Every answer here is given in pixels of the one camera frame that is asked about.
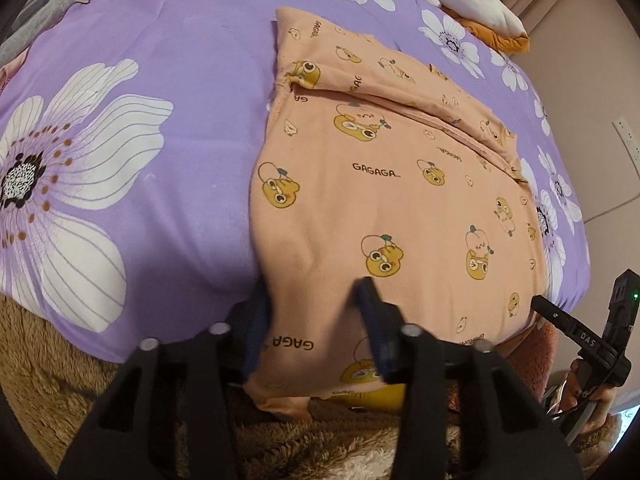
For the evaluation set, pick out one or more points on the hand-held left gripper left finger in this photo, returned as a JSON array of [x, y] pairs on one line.
[[251, 332]]

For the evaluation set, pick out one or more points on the person's right hand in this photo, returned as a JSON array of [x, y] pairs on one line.
[[602, 401]]

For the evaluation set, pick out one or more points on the purple floral bedsheet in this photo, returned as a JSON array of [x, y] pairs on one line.
[[190, 135]]

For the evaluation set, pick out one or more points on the grey fleece cloth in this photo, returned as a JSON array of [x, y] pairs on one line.
[[35, 30]]

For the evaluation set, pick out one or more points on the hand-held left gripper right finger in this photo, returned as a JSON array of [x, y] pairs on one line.
[[372, 320]]

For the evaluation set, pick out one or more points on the light pink cloth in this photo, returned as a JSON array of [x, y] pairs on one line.
[[10, 72]]

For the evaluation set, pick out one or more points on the orange cartoon print shirt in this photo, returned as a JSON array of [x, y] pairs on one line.
[[400, 200]]

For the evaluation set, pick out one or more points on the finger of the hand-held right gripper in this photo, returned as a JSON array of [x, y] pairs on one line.
[[570, 325]]

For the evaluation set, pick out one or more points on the brown fuzzy cloth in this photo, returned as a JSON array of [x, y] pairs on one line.
[[45, 370]]

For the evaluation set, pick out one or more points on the white wall socket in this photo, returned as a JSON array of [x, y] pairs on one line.
[[627, 137]]

